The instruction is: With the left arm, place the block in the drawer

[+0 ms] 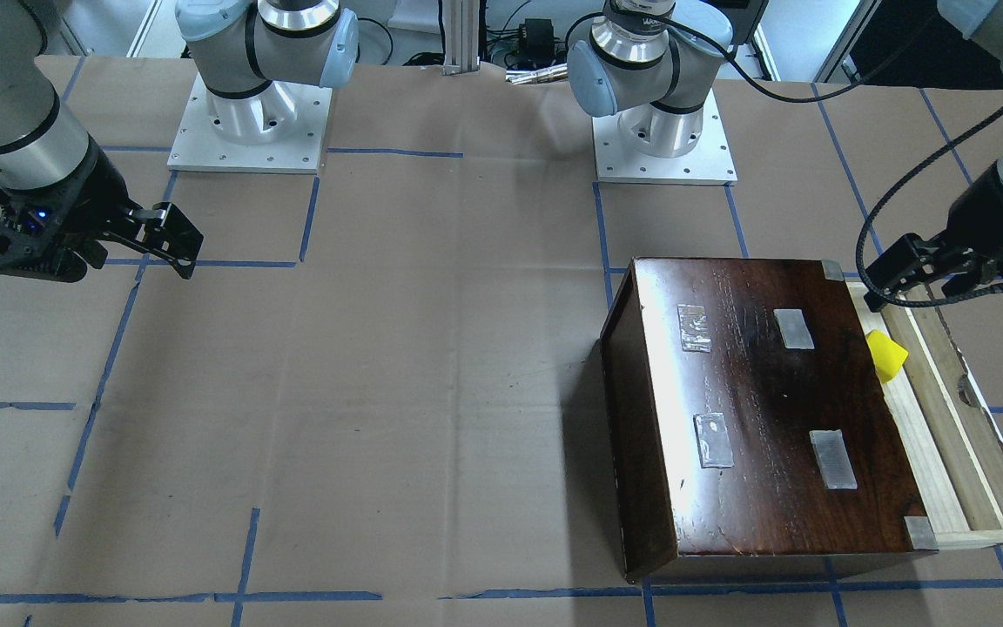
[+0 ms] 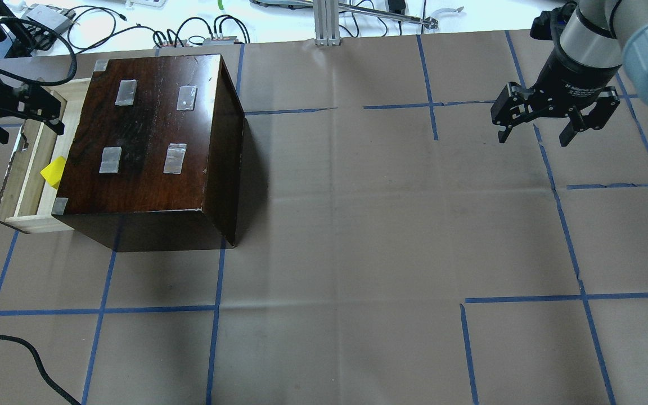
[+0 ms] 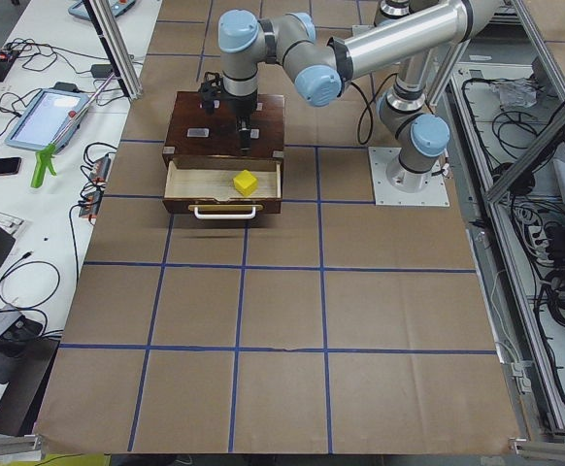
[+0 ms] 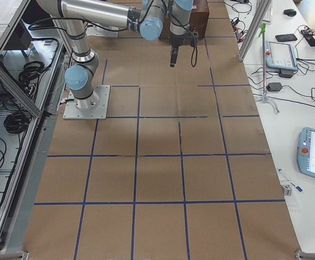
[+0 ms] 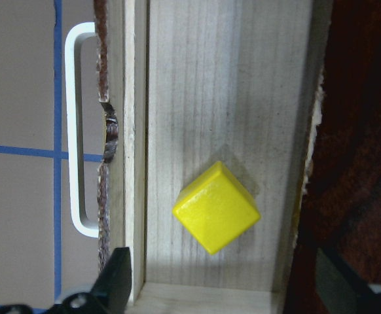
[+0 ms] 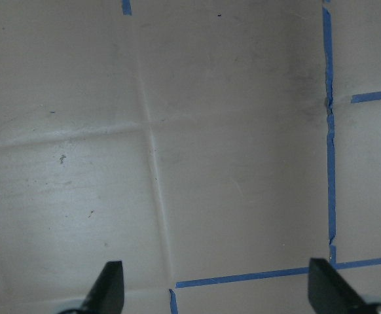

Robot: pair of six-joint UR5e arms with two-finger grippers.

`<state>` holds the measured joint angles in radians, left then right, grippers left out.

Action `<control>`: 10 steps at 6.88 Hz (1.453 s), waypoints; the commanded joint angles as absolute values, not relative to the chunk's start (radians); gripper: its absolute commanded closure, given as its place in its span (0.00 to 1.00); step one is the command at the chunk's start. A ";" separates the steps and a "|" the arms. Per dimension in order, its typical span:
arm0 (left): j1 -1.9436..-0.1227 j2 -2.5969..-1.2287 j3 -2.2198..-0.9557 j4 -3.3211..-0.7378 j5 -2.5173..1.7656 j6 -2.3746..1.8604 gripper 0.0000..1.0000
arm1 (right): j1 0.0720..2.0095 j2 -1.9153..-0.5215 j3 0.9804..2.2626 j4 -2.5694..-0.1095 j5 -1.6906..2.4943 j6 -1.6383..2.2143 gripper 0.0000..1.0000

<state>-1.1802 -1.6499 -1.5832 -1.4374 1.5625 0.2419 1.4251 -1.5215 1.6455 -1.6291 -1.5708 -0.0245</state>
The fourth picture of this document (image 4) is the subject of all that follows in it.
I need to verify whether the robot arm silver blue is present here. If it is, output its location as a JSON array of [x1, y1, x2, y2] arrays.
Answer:
[[37, 1, 198, 112]]

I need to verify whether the coiled black cable bundle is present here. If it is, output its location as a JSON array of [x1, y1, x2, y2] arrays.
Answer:
[[3, 109, 31, 135]]

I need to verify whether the far blue teach pendant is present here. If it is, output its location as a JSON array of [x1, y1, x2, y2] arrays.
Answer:
[[265, 41, 298, 72]]

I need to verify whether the black power adapter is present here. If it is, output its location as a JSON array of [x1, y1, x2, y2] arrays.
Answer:
[[266, 82, 283, 92]]

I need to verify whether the small metal binder clip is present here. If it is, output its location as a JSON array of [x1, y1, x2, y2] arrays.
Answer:
[[280, 185, 292, 196]]

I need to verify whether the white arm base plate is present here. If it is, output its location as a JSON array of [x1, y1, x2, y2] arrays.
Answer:
[[63, 85, 110, 120]]

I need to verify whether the brown paper table cover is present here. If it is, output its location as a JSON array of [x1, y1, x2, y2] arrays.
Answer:
[[23, 1, 299, 259]]

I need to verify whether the near blue teach pendant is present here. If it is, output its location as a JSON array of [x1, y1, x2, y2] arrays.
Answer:
[[297, 127, 315, 178]]

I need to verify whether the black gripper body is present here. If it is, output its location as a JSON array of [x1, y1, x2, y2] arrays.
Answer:
[[169, 34, 187, 48]]

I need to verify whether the dark wooden drawer cabinet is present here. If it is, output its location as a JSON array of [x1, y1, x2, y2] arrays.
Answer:
[[159, 0, 209, 40]]

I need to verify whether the blue white pen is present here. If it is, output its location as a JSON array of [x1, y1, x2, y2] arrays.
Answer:
[[278, 169, 303, 192]]

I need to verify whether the black computer mouse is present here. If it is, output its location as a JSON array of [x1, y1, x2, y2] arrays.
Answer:
[[283, 9, 297, 17]]

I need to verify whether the blue teach pendant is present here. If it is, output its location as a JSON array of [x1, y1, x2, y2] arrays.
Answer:
[[297, 127, 315, 178], [265, 41, 298, 72]]

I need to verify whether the aluminium frame post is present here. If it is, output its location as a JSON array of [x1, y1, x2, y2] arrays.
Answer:
[[238, 0, 273, 62]]

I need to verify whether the black smartphone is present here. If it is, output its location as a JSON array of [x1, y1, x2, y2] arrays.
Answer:
[[275, 34, 297, 42]]

